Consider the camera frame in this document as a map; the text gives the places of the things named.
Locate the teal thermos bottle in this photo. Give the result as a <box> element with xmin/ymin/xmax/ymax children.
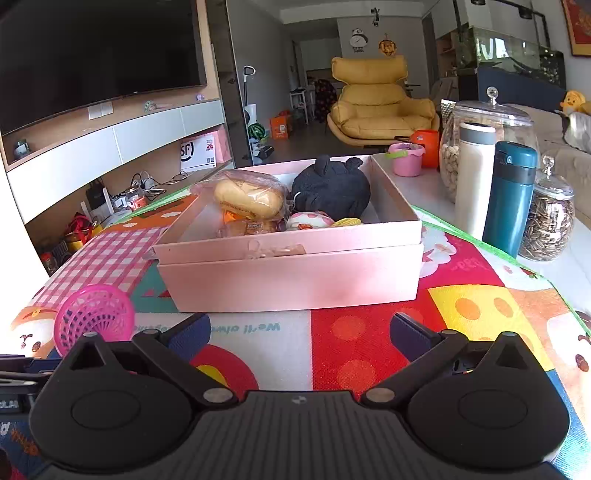
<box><xmin>483</xmin><ymin>141</ymin><xmax>538</xmax><ymax>257</ymax></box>

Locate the pink toy bucket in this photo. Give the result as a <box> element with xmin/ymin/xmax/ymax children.
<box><xmin>386</xmin><ymin>142</ymin><xmax>425</xmax><ymax>178</ymax></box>

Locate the glass fish tank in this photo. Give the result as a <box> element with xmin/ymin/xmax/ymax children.
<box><xmin>456</xmin><ymin>27</ymin><xmax>566</xmax><ymax>89</ymax></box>

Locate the yellow lounge armchair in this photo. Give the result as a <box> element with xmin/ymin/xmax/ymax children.
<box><xmin>327</xmin><ymin>55</ymin><xmax>440</xmax><ymax>147</ymax></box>

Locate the red framed wall picture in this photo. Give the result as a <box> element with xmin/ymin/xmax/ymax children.
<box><xmin>562</xmin><ymin>0</ymin><xmax>591</xmax><ymax>57</ymax></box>

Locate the wall television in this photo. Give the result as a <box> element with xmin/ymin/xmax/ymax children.
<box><xmin>1</xmin><ymin>0</ymin><xmax>206</xmax><ymax>133</ymax></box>

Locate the packaged bread slices bag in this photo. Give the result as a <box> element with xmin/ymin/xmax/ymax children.
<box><xmin>190</xmin><ymin>169</ymin><xmax>287</xmax><ymax>220</ymax></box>

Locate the yellow plush bear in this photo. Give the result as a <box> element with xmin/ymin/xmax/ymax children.
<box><xmin>560</xmin><ymin>90</ymin><xmax>591</xmax><ymax>115</ymax></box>

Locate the white thermos bottle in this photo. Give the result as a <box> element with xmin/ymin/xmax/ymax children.
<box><xmin>455</xmin><ymin>122</ymin><xmax>497</xmax><ymax>240</ymax></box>

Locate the pink plastic strainer scoop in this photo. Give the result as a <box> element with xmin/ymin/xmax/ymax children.
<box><xmin>53</xmin><ymin>284</ymin><xmax>135</xmax><ymax>357</ymax></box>

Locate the pink gift box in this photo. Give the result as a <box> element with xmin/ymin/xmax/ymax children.
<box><xmin>153</xmin><ymin>154</ymin><xmax>423</xmax><ymax>313</ymax></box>

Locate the black plush toy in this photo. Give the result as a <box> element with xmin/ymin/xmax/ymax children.
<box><xmin>290</xmin><ymin>155</ymin><xmax>370</xmax><ymax>221</ymax></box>

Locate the orange cardboard box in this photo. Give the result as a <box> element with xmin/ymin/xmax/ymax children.
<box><xmin>270</xmin><ymin>110</ymin><xmax>293</xmax><ymax>140</ymax></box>

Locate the colourful cartoon play mat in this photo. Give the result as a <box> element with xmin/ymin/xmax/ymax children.
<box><xmin>1</xmin><ymin>196</ymin><xmax>590</xmax><ymax>479</ymax></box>

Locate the packaged bread with QR label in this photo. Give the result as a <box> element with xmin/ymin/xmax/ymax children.
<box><xmin>221</xmin><ymin>210</ymin><xmax>286</xmax><ymax>237</ymax></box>

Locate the panda wall clock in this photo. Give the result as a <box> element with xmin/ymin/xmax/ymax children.
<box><xmin>349</xmin><ymin>28</ymin><xmax>369</xmax><ymax>53</ymax></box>

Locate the white SF express parcel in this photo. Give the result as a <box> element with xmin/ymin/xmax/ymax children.
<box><xmin>179</xmin><ymin>128</ymin><xmax>231</xmax><ymax>173</ymax></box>

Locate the large glass jar with lid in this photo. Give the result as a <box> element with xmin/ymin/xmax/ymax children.
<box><xmin>439</xmin><ymin>86</ymin><xmax>539</xmax><ymax>202</ymax></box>

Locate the small jar of sunflower seeds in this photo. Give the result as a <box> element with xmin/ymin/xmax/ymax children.
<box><xmin>519</xmin><ymin>155</ymin><xmax>575</xmax><ymax>261</ymax></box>

